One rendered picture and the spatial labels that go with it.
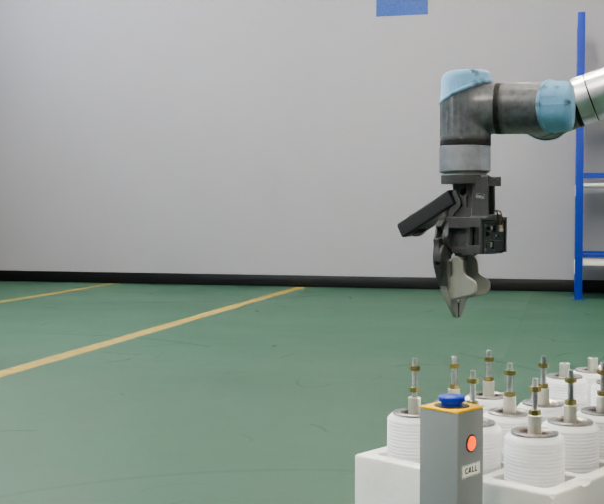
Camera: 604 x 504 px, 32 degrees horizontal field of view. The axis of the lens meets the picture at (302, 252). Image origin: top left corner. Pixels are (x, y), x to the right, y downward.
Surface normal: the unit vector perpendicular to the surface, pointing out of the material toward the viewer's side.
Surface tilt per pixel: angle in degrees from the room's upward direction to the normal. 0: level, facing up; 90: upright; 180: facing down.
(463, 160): 90
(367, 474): 90
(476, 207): 90
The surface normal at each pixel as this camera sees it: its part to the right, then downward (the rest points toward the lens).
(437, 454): -0.68, 0.03
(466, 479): 0.73, 0.03
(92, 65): -0.25, 0.04
